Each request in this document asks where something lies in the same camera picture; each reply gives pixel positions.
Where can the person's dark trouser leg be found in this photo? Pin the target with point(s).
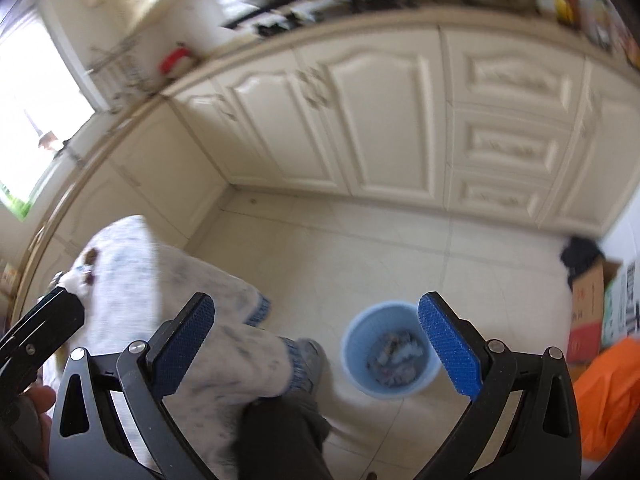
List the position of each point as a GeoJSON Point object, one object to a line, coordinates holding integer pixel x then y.
{"type": "Point", "coordinates": [282, 440]}

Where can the brown hanging cloth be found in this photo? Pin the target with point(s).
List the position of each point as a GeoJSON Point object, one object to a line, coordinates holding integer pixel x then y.
{"type": "Point", "coordinates": [50, 140]}

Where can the red container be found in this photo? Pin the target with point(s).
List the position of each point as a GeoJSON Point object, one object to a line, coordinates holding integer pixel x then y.
{"type": "Point", "coordinates": [176, 62]}

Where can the kitchen window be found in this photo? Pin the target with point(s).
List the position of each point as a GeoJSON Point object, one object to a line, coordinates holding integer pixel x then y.
{"type": "Point", "coordinates": [35, 110]}

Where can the cream cabinet under sink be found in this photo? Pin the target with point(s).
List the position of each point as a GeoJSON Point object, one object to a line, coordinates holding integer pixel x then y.
{"type": "Point", "coordinates": [125, 170]}

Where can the brown cardboard box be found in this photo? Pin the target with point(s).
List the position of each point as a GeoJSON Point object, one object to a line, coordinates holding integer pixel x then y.
{"type": "Point", "coordinates": [587, 310]}

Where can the grey shoe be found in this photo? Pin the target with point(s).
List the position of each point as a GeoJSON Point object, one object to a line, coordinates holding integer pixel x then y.
{"type": "Point", "coordinates": [311, 365]}

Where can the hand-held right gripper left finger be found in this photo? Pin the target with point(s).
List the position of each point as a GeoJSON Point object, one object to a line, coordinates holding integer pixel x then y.
{"type": "Point", "coordinates": [182, 345]}

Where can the black gas stove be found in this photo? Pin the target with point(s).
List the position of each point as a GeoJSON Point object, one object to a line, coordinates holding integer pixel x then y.
{"type": "Point", "coordinates": [320, 10]}

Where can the cream cabinet under stove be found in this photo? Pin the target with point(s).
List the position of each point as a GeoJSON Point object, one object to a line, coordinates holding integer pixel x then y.
{"type": "Point", "coordinates": [380, 120]}

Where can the person's left hand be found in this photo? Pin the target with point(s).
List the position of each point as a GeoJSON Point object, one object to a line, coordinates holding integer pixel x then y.
{"type": "Point", "coordinates": [40, 400]}

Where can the crumpled wrappers pile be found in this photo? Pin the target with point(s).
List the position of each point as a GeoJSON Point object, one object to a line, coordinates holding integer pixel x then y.
{"type": "Point", "coordinates": [395, 360]}

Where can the orange plastic bag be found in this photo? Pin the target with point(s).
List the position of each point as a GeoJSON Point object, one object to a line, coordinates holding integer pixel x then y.
{"type": "Point", "coordinates": [610, 400]}

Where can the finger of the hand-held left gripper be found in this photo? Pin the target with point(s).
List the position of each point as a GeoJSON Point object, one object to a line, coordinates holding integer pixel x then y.
{"type": "Point", "coordinates": [45, 320]}

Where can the black cloth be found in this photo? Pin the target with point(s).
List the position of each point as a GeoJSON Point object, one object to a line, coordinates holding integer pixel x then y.
{"type": "Point", "coordinates": [580, 260]}

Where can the light blue plastic bin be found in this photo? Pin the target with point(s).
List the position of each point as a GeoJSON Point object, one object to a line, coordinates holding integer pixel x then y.
{"type": "Point", "coordinates": [360, 340]}

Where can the white printed box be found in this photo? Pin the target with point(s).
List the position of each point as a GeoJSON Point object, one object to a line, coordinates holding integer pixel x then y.
{"type": "Point", "coordinates": [622, 305]}

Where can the wall utensil rack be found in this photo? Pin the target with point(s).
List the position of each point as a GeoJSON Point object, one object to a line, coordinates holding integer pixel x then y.
{"type": "Point", "coordinates": [117, 67]}

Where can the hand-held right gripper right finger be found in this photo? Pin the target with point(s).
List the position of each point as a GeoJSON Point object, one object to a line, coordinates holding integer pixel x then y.
{"type": "Point", "coordinates": [447, 345]}

